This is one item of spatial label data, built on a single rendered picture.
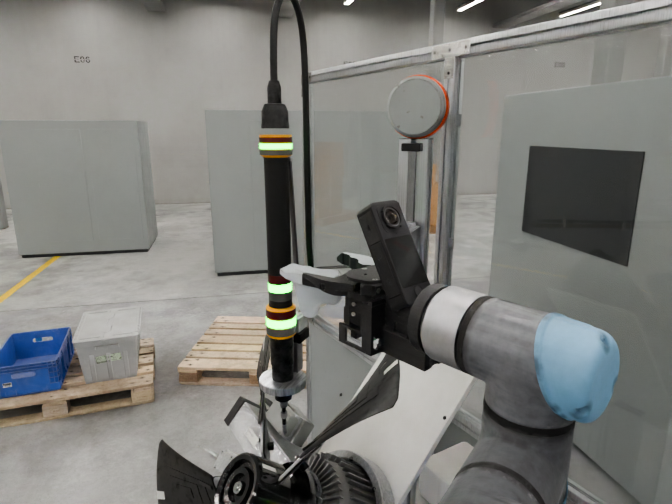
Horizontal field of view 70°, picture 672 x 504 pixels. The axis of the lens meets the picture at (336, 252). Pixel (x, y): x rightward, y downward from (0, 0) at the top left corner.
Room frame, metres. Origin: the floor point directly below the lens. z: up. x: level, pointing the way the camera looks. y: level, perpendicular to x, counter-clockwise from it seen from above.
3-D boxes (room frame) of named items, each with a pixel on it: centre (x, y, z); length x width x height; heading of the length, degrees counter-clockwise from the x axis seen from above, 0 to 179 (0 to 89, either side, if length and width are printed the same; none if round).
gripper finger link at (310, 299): (0.54, 0.03, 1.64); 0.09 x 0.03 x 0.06; 63
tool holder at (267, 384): (0.67, 0.08, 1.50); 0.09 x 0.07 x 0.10; 156
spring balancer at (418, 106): (1.32, -0.21, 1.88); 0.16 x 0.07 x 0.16; 66
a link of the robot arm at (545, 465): (0.36, -0.16, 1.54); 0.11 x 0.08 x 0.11; 145
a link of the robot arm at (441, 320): (0.44, -0.12, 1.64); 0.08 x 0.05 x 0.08; 131
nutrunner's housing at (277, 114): (0.66, 0.08, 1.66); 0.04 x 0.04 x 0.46
